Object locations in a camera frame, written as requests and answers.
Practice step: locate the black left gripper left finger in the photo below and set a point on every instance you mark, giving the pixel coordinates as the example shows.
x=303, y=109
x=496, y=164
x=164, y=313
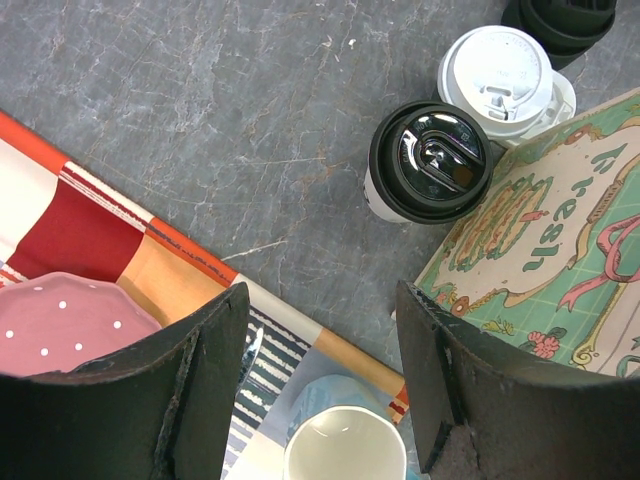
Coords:
x=157, y=409

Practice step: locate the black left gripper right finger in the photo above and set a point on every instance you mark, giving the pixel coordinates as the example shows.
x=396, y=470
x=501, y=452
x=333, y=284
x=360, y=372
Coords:
x=484, y=409

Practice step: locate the green patterned paper bag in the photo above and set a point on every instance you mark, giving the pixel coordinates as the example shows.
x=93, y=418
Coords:
x=549, y=262

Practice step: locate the black plastic cup lid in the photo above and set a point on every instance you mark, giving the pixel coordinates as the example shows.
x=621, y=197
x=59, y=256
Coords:
x=434, y=159

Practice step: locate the white plastic cup lid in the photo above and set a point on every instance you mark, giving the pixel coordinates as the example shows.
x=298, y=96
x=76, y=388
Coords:
x=500, y=76

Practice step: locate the white paper cup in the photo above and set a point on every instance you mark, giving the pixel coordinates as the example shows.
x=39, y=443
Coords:
x=381, y=203

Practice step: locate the pink dotted plate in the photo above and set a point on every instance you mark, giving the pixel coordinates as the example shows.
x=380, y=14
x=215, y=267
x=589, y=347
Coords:
x=60, y=321

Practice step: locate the light blue ceramic mug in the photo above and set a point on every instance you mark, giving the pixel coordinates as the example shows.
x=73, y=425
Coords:
x=339, y=430

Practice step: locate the colourful patterned placemat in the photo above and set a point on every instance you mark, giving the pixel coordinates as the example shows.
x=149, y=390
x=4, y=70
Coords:
x=57, y=217

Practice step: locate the black plastic lid stack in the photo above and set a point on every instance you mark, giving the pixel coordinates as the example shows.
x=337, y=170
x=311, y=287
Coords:
x=565, y=29

